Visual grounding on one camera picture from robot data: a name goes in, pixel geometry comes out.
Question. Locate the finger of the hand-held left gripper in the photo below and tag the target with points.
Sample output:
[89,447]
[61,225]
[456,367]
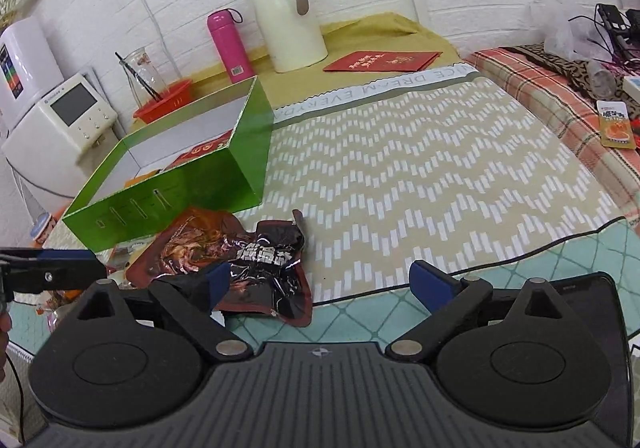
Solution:
[60,270]

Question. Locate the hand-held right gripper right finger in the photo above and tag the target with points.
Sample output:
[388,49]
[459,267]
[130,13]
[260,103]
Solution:
[425,285]

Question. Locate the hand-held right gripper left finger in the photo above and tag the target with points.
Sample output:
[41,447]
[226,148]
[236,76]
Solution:
[218,282]

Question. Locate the dark red snack packet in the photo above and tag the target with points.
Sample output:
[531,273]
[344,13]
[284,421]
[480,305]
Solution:
[270,273]

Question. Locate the green cardboard box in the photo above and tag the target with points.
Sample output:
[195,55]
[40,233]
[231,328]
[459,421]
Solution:
[150,218]

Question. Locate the small cup with blue lid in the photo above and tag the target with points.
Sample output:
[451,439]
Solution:
[42,228]

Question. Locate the red foil snack packet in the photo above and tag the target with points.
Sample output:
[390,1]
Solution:
[185,248]

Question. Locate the zigzag patterned mat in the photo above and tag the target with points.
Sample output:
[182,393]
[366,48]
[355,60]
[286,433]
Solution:
[425,153]

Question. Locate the white water dispenser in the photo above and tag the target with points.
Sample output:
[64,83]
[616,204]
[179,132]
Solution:
[35,138]

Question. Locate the red plastic basket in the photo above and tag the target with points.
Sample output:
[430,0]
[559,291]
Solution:
[167,103]

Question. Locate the black straw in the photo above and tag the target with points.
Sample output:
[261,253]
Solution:
[140,78]

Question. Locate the glass carafe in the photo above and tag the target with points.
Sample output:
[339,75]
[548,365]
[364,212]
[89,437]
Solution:
[142,73]

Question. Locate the white water purifier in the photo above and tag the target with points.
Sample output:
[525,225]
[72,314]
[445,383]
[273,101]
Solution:
[25,53]

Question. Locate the plaid bedding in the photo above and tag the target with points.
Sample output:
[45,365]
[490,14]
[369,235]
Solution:
[550,98]

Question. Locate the red envelope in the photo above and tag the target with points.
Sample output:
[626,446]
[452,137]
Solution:
[382,61]

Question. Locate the pink water bottle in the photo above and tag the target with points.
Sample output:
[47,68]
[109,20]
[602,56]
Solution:
[230,45]

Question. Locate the yellow cloth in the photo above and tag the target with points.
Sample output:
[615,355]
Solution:
[380,33]

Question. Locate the leopard print cloth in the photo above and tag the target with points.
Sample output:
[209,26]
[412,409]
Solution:
[555,60]

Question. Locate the cream thermos jug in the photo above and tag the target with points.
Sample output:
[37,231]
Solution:
[290,23]

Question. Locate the clear plastic bag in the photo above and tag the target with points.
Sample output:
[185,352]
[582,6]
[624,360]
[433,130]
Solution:
[565,28]

